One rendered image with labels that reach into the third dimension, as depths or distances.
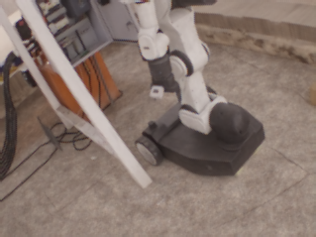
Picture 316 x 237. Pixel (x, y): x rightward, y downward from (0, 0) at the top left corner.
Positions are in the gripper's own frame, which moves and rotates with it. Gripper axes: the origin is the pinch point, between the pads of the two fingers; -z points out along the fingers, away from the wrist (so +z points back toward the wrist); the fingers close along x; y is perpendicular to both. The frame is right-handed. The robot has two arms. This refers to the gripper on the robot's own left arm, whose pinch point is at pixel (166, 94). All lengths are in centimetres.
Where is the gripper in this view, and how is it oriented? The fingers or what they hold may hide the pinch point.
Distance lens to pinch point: 134.3
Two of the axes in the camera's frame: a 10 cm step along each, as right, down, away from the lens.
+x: -8.8, -1.4, 4.5
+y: -4.2, 6.4, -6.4
